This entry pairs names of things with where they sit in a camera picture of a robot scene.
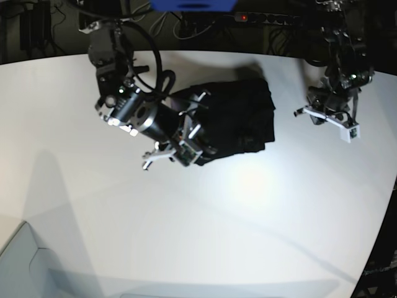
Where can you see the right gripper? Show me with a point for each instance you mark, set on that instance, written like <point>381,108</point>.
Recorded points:
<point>168,127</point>

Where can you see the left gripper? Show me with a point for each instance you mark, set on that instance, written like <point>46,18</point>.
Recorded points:
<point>335,106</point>

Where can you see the black t-shirt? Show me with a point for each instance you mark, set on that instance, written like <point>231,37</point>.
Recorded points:
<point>237,117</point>

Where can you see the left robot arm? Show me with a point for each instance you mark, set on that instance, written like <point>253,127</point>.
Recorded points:
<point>348,69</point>

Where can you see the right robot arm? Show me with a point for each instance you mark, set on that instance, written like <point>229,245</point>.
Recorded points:
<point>130,104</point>

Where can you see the black power strip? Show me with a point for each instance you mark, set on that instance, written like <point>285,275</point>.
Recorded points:
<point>260,19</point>

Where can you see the blue box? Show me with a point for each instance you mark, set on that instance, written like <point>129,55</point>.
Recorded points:
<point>193,5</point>

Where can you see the black box on floor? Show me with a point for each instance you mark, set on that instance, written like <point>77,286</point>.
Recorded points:
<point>35,26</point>

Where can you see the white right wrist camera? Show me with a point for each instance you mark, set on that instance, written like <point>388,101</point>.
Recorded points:
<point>187,153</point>

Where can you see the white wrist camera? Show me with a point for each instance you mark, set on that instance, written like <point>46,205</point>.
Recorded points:
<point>187,153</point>
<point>350,133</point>

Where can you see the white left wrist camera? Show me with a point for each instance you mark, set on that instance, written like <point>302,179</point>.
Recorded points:
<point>350,133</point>

